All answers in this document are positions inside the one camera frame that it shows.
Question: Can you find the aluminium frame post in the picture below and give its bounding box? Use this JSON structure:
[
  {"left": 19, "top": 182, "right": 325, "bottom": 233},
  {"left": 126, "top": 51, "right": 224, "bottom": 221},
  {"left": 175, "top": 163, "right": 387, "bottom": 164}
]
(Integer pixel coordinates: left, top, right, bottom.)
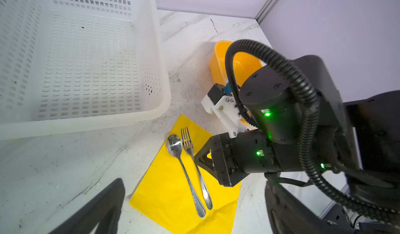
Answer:
[{"left": 255, "top": 0, "right": 279, "bottom": 24}]

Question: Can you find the white perforated plastic basket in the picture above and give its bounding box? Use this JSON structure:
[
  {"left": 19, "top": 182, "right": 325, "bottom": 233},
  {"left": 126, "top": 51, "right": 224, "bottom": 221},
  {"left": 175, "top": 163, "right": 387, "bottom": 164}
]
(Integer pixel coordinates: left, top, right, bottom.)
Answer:
[{"left": 1, "top": 0, "right": 171, "bottom": 140}]

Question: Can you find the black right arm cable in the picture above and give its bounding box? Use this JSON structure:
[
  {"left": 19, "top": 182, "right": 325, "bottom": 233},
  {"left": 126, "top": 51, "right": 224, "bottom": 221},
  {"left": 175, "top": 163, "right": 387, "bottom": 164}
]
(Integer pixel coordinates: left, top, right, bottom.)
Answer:
[{"left": 224, "top": 39, "right": 400, "bottom": 225}]

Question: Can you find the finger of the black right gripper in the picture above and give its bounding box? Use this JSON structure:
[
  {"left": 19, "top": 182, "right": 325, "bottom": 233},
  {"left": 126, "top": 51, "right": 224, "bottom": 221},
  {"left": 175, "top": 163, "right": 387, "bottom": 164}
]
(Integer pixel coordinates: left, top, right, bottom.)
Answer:
[{"left": 194, "top": 137, "right": 216, "bottom": 173}]

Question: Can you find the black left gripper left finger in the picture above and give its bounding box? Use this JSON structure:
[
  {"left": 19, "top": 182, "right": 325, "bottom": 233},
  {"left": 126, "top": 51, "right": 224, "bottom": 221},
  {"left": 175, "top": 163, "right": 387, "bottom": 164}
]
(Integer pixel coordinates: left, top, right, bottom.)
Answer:
[{"left": 51, "top": 178, "right": 125, "bottom": 234}]

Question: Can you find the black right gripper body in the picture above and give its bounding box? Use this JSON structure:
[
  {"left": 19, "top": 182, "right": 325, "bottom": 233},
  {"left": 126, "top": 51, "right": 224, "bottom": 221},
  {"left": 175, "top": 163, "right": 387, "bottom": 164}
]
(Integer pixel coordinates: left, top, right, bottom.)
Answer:
[{"left": 210, "top": 130, "right": 311, "bottom": 187}]

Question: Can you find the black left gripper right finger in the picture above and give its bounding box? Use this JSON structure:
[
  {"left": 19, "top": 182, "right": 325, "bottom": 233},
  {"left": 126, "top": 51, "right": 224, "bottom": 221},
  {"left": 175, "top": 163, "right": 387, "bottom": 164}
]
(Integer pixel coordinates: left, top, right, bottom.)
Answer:
[{"left": 265, "top": 180, "right": 341, "bottom": 234}]

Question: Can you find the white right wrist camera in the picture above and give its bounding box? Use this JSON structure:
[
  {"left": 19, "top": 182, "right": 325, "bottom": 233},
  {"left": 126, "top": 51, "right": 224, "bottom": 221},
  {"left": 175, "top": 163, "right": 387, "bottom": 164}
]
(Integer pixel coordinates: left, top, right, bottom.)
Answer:
[{"left": 201, "top": 84, "right": 247, "bottom": 138}]

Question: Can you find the silver fork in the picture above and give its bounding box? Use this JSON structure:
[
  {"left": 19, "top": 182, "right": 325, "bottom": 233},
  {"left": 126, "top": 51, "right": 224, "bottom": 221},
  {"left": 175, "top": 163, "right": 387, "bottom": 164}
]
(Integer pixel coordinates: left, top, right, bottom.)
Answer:
[{"left": 181, "top": 127, "right": 213, "bottom": 210}]

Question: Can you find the yellow plastic tray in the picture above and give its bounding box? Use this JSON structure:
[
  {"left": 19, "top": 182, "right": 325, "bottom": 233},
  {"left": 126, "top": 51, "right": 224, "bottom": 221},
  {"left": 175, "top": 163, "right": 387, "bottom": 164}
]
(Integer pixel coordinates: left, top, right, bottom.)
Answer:
[{"left": 209, "top": 41, "right": 263, "bottom": 86}]

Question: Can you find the silver spoon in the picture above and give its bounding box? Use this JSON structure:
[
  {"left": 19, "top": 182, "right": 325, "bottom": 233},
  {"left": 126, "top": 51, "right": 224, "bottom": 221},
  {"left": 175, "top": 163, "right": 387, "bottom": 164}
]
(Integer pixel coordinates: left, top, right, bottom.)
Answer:
[{"left": 166, "top": 133, "right": 207, "bottom": 219}]

